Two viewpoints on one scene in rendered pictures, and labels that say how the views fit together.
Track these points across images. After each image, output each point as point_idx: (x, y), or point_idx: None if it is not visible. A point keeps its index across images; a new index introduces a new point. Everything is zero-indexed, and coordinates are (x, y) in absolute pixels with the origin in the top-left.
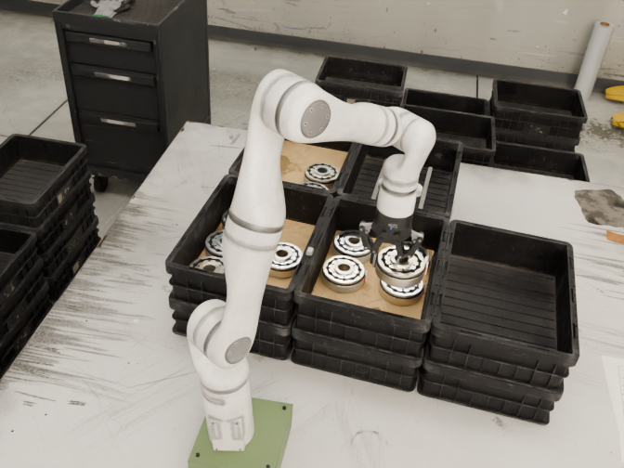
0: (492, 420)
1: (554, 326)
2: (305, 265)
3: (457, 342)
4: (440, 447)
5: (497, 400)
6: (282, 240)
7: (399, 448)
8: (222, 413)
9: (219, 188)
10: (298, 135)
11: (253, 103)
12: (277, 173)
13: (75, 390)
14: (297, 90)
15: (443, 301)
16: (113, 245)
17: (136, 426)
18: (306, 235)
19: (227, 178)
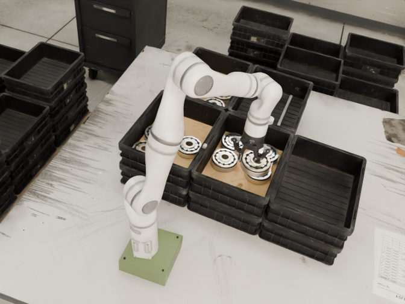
0: (299, 258)
1: (346, 207)
2: (200, 154)
3: (283, 212)
4: (266, 270)
5: (304, 247)
6: (191, 134)
7: (241, 268)
8: (139, 238)
9: (156, 99)
10: (192, 94)
11: (169, 71)
12: (180, 111)
13: (61, 210)
14: (194, 69)
15: (281, 184)
16: (92, 123)
17: (93, 236)
18: (207, 132)
19: (163, 92)
